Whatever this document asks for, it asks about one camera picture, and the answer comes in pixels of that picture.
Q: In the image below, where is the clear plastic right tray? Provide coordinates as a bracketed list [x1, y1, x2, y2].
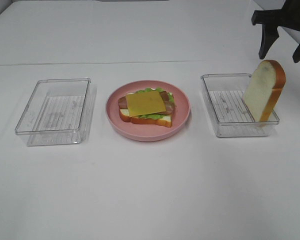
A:
[200, 73, 280, 138]

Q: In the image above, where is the green lettuce leaf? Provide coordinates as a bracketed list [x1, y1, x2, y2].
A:
[136, 87, 176, 120]

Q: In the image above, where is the bacon strip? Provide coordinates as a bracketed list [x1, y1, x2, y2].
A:
[117, 88, 176, 117]

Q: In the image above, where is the clear plastic left tray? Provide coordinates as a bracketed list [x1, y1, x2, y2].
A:
[14, 78, 92, 147]

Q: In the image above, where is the bread slice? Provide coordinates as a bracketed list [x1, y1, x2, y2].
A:
[243, 60, 286, 122]
[117, 96, 174, 128]

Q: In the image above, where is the clear plastic tray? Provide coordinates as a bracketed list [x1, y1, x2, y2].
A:
[200, 73, 280, 138]
[14, 78, 92, 147]

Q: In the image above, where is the pink round plate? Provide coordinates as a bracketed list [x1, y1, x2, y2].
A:
[106, 80, 191, 142]

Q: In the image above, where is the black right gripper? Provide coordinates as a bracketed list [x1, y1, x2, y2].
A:
[251, 0, 300, 63]

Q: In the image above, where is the yellow cheese slice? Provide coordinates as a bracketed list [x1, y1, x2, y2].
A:
[125, 91, 166, 117]

